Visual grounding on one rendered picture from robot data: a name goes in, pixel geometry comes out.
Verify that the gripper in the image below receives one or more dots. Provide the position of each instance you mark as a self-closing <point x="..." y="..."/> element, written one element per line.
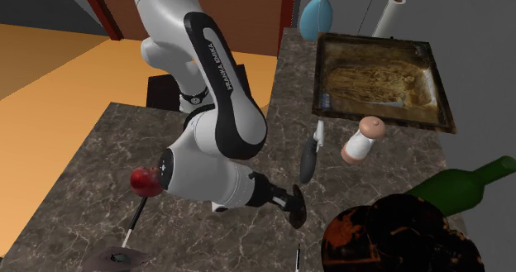
<point x="264" y="190"/>

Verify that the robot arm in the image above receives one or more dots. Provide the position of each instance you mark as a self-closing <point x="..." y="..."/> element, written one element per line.
<point x="201" y="174"/>

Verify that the thin black and white pen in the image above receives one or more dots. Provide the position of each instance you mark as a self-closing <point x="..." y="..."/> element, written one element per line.
<point x="298" y="259"/>

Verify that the white and pink pepper mill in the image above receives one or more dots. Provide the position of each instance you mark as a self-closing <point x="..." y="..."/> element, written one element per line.
<point x="358" y="144"/>

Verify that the red apple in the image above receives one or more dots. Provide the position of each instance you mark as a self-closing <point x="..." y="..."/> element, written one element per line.
<point x="143" y="181"/>

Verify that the black and orange vase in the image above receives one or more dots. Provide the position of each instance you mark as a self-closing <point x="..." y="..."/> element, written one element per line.
<point x="403" y="239"/>

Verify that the dark tray with noodles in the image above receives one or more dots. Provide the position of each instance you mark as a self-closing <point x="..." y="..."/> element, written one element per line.
<point x="375" y="81"/>

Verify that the grey dish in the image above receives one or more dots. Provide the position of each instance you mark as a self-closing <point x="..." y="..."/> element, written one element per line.
<point x="100" y="259"/>

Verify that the blue soap dispenser bottle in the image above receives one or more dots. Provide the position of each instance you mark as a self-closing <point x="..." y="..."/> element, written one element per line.
<point x="316" y="19"/>

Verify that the green glass bottle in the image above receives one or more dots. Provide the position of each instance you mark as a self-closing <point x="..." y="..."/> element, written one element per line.
<point x="455" y="190"/>

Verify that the white paper towel roll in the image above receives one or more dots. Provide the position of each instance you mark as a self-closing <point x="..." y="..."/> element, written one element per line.
<point x="387" y="19"/>

